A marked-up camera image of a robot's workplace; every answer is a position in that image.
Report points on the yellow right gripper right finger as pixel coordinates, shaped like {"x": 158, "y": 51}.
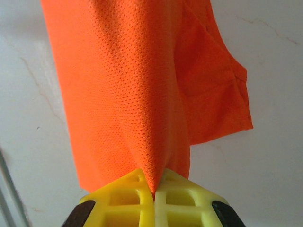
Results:
{"x": 184, "y": 203}

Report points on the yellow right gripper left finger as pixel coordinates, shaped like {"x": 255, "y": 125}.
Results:
{"x": 123, "y": 203}

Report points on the orange t-shirt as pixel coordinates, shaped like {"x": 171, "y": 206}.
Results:
{"x": 123, "y": 82}

